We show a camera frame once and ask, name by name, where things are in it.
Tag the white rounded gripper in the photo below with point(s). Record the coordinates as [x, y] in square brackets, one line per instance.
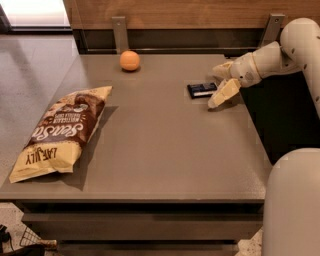
[244, 70]

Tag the dark blue rxbar wrapper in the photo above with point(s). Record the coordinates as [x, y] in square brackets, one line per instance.
[201, 90]

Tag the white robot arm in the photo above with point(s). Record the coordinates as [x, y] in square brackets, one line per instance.
[281, 81]

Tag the brown and yellow chip bag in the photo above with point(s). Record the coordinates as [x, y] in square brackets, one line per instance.
[64, 130]

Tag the orange fruit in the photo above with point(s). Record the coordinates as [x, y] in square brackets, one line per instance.
[129, 61]

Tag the wooden back panel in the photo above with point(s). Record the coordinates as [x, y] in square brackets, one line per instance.
[186, 14]

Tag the grey drawer cabinet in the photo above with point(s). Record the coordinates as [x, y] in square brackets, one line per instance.
[84, 228]

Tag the right metal bracket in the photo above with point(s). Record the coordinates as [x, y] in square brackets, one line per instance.
[272, 29]

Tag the metal bracket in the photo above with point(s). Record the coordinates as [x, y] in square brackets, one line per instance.
[120, 33]
[272, 29]

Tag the left metal bracket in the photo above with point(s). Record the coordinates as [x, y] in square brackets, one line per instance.
[120, 33]

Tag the black wire basket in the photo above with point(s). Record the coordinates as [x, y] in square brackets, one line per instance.
[30, 244]

